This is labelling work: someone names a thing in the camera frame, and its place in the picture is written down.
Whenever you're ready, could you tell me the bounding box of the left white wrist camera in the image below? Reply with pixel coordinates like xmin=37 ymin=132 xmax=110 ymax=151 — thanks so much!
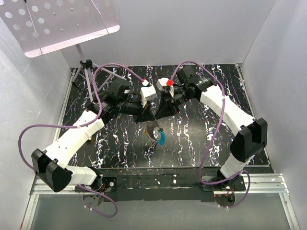
xmin=140 ymin=79 xmax=157 ymax=107

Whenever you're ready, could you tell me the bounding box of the perforated music stand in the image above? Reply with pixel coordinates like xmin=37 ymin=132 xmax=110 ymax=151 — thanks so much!
xmin=0 ymin=0 xmax=120 ymax=99

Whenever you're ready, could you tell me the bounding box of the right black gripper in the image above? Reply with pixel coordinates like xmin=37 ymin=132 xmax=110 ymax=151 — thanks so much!
xmin=154 ymin=86 xmax=193 ymax=120

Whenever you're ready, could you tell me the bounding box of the silver key with green tag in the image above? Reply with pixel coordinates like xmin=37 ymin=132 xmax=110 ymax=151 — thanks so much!
xmin=206 ymin=133 xmax=215 ymax=141

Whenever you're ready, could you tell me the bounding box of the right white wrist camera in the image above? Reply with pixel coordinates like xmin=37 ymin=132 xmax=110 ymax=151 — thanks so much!
xmin=156 ymin=78 xmax=174 ymax=98

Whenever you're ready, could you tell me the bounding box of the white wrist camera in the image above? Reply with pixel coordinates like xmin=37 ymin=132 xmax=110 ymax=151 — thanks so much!
xmin=140 ymin=79 xmax=157 ymax=107
xmin=156 ymin=78 xmax=174 ymax=98

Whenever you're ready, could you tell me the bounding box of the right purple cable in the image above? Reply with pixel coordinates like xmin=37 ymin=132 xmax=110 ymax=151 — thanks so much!
xmin=171 ymin=61 xmax=251 ymax=208

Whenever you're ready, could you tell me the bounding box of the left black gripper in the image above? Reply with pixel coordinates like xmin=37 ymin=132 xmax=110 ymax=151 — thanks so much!
xmin=118 ymin=96 xmax=155 ymax=124

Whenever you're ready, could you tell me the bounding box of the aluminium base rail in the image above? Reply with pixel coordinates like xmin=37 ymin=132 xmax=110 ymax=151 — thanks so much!
xmin=20 ymin=68 xmax=300 ymax=230

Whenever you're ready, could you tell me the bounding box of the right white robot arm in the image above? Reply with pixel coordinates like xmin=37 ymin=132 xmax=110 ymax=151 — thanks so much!
xmin=155 ymin=66 xmax=268 ymax=191

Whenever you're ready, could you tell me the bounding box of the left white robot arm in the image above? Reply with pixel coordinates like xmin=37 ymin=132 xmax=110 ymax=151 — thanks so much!
xmin=31 ymin=79 xmax=157 ymax=192

